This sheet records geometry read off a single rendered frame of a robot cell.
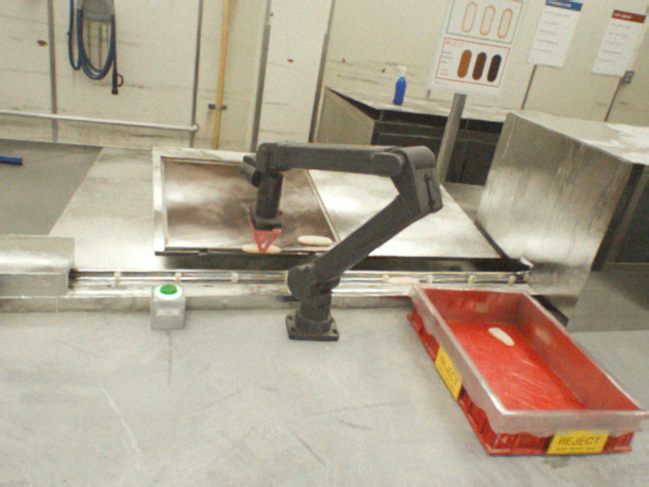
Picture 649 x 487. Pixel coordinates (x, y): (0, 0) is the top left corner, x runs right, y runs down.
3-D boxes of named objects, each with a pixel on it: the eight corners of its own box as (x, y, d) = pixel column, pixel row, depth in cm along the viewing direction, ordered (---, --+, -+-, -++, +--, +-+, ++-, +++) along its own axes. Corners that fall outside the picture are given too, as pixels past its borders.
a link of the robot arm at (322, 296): (313, 315, 125) (329, 308, 129) (320, 275, 121) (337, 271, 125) (287, 297, 131) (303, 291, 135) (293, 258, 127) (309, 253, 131)
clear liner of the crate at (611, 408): (486, 460, 101) (501, 418, 97) (401, 314, 144) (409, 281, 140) (640, 456, 109) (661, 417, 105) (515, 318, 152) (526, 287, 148)
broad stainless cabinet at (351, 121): (343, 271, 347) (376, 108, 306) (301, 207, 437) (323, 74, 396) (588, 272, 407) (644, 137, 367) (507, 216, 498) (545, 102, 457)
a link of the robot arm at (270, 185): (271, 176, 128) (290, 173, 132) (253, 165, 132) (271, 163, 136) (267, 203, 131) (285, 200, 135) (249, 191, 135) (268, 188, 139)
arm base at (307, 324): (289, 339, 127) (339, 341, 129) (294, 309, 123) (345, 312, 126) (284, 319, 134) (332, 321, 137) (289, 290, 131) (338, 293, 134)
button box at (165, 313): (147, 344, 123) (149, 300, 118) (147, 324, 129) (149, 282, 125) (184, 342, 125) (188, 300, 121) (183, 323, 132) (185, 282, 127)
